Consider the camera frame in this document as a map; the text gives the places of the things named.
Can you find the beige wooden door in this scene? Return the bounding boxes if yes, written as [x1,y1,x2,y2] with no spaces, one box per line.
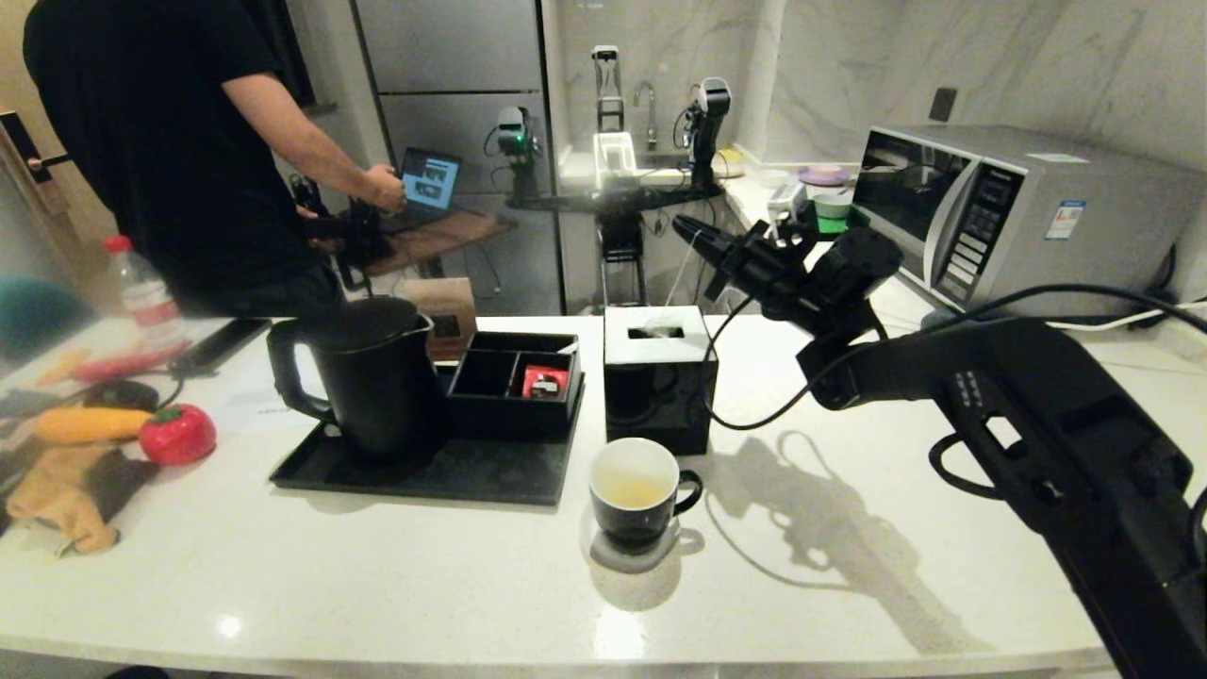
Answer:
[0,0,114,274]

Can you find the black smartphone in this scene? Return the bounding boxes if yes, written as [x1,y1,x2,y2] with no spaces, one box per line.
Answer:
[170,318,274,378]

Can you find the red toy tomato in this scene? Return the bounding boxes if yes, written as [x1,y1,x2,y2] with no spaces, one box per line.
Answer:
[140,404,218,467]

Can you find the white dish rack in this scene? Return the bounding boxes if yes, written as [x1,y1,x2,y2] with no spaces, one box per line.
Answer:
[591,131,638,188]

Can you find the black compartment organizer box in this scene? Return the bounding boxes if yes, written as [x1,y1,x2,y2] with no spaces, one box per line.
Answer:
[447,330,585,440]

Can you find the red sachet packet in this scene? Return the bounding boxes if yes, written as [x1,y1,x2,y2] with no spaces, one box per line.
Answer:
[521,366,570,401]

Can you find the silver microwave oven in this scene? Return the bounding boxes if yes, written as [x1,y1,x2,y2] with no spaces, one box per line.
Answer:
[846,123,1205,319]

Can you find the black electric kettle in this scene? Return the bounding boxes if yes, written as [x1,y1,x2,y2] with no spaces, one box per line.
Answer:
[267,296,450,463]

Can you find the person in black t-shirt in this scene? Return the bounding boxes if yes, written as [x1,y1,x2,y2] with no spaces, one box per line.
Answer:
[24,0,408,318]

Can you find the thick white power cable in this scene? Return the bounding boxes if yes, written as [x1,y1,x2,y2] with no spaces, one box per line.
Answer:
[1047,300,1207,333]

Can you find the yellow toy corn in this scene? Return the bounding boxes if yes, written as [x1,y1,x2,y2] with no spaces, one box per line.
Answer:
[33,407,152,446]

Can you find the black cup white inside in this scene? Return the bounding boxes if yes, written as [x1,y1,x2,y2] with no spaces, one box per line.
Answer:
[589,438,703,550]

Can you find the plastic bottle red cap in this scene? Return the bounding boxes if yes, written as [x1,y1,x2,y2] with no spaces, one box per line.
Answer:
[104,236,187,348]

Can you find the brown QR code sign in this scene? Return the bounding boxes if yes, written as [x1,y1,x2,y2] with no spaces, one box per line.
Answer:
[405,276,479,362]

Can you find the white printed paper sheet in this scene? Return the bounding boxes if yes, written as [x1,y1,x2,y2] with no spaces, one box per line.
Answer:
[209,373,326,433]

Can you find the grey refrigerator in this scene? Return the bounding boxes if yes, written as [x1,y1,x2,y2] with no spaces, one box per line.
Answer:
[351,0,567,315]

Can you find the dark window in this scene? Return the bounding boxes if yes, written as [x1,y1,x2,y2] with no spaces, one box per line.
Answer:
[269,0,318,109]

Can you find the black tissue box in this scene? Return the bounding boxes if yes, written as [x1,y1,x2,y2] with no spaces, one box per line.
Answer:
[602,304,719,455]

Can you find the wooden desk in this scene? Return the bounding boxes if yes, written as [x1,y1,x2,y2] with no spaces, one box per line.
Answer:
[358,209,518,278]

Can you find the teal chair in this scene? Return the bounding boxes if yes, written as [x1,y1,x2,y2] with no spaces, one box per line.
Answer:
[0,275,91,357]

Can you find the dark door handle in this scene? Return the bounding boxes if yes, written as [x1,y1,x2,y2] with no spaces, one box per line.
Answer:
[0,111,72,185]

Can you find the open laptop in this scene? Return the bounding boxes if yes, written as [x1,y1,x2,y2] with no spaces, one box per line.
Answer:
[382,148,463,234]

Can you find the tan cloth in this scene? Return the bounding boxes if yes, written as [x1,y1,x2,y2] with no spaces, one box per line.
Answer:
[5,443,157,555]

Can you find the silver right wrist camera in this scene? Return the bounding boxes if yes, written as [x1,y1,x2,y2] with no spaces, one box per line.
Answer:
[768,181,811,224]

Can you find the pink toy vegetable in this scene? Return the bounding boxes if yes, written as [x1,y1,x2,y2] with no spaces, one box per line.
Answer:
[74,344,190,384]

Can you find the person's bare hand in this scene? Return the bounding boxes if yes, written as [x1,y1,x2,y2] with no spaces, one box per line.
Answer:
[363,165,408,214]

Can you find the pyramid tea bag with string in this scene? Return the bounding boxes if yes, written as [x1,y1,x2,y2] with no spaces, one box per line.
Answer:
[639,234,703,340]

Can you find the black serving tray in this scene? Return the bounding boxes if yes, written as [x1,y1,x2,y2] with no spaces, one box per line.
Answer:
[270,366,586,507]

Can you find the upright black gripper stand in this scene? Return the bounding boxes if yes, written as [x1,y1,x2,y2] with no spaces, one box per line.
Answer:
[591,44,625,133]

